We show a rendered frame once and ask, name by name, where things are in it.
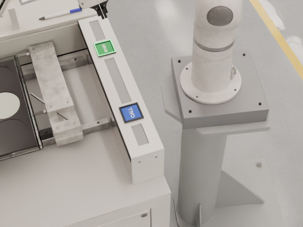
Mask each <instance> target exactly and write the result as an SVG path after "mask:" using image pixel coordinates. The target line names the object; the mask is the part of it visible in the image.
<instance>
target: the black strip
mask: <svg viewBox="0 0 303 227"><path fill-rule="evenodd" d="M77 22H78V21H77ZM78 27H79V29H80V32H81V34H82V37H83V40H84V42H85V45H86V47H87V50H88V52H89V55H90V58H91V60H92V63H93V66H94V68H95V71H96V73H97V76H98V79H99V81H100V84H101V87H102V89H103V91H104V94H105V97H106V100H107V102H108V105H109V107H110V110H111V112H112V115H113V118H114V120H115V123H116V126H117V128H118V130H119V133H120V136H121V139H122V141H123V144H124V146H125V149H126V151H127V154H128V157H129V159H130V162H131V157H130V155H129V152H128V149H127V147H126V144H125V141H124V139H123V136H122V134H121V131H120V129H119V126H118V124H117V121H116V118H115V116H114V113H113V110H112V108H111V105H110V103H109V100H108V98H107V95H106V92H105V90H104V87H103V85H102V82H101V79H100V77H99V74H98V72H97V69H96V67H95V64H94V61H93V59H92V56H91V53H90V51H89V48H88V46H87V43H86V41H85V38H84V35H83V33H82V30H81V28H80V25H79V23H78Z"/></svg>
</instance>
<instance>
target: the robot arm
mask: <svg viewBox="0 0 303 227"><path fill-rule="evenodd" d="M77 1H78V5H79V7H80V9H88V8H91V9H94V10H95V11H96V12H97V14H98V16H101V17H102V19H104V17H105V18H107V15H106V13H108V11H107V8H106V4H107V2H108V0H77ZM99 5H100V6H99ZM100 7H101V8H100ZM103 14H104V16H103ZM242 15H243V0H196V4H195V21H194V28H193V55H192V62H190V63H189V64H188V65H186V66H185V67H184V69H183V70H182V72H181V75H180V85H181V88H182V90H183V92H184V93H185V94H186V95H187V96H188V97H189V98H191V99H192V100H194V101H197V102H199V103H203V104H221V103H224V102H227V101H229V100H231V99H232V98H234V97H235V96H236V95H237V94H238V92H239V90H240V88H241V83H242V80H241V76H240V73H239V71H238V70H237V68H236V67H235V66H233V65H232V62H233V55H234V45H235V38H236V30H237V27H238V25H239V24H240V23H241V20H242Z"/></svg>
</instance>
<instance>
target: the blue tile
mask: <svg viewBox="0 0 303 227"><path fill-rule="evenodd" d="M121 111H122V113H123V116H124V119H125V121H128V120H131V119H134V118H138V117H141V114H140V112H139V109H138V107H137V105H132V106H129V107H126V108H122V109H121Z"/></svg>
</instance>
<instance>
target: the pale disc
mask: <svg viewBox="0 0 303 227"><path fill-rule="evenodd" d="M19 107H20V101H19V99H18V97H17V96H16V95H14V94H12V93H8V92H4V93H0V119H4V118H9V117H11V116H13V115H14V114H15V113H16V112H17V111H18V109H19Z"/></svg>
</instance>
